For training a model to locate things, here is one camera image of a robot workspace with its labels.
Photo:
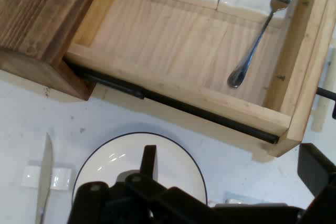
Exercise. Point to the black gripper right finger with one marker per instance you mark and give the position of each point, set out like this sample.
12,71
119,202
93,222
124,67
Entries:
320,176

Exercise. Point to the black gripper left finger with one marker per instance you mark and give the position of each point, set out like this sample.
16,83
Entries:
126,203

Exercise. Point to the serrated steel knife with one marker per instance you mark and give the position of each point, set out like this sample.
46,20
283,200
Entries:
45,171

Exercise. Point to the white plate with black rim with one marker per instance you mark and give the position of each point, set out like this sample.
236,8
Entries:
173,171

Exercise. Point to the white ceramic cutlery rest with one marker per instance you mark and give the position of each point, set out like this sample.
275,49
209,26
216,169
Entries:
235,201
61,178
244,2

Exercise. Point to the steel fork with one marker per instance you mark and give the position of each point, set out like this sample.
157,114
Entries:
258,37

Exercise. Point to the light wooden drawer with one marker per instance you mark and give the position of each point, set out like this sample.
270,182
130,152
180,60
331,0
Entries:
170,45

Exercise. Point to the dark wooden cabinet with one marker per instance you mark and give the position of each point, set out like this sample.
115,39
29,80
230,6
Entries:
34,19

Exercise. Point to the black drawer slide rail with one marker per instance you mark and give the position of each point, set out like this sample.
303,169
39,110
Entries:
183,106

